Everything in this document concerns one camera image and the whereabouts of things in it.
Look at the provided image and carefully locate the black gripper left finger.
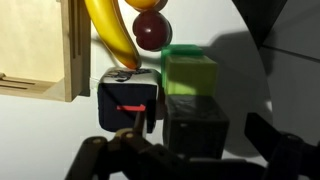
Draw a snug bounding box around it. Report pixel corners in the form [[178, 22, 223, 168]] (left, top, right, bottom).
[[64, 100, 187, 180]]

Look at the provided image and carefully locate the navy cube with red arrow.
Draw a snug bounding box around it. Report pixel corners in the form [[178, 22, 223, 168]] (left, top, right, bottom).
[[97, 67, 160, 132]]

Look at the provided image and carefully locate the green block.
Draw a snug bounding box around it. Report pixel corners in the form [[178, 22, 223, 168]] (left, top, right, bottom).
[[161, 44, 203, 87]]

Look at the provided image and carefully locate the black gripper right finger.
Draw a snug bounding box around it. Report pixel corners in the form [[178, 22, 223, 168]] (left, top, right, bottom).
[[244, 113, 320, 180]]

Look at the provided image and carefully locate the dark gray block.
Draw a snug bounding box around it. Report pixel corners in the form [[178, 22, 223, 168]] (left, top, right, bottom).
[[163, 95, 229, 159]]

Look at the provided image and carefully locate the orange toy fruit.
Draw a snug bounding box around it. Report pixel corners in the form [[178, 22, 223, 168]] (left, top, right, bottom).
[[125, 0, 168, 12]]

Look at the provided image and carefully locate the yellow-green block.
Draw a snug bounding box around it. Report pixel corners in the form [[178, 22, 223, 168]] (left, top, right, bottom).
[[164, 55, 218, 96]]

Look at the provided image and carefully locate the light wooden tray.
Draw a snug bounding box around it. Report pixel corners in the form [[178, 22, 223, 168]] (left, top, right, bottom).
[[0, 0, 91, 102]]

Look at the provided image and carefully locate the dark red toy plum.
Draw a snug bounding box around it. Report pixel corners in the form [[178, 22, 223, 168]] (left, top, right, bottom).
[[132, 10, 172, 51]]

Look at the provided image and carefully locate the yellow toy banana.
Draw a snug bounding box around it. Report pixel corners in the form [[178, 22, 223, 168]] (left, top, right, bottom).
[[85, 0, 141, 69]]

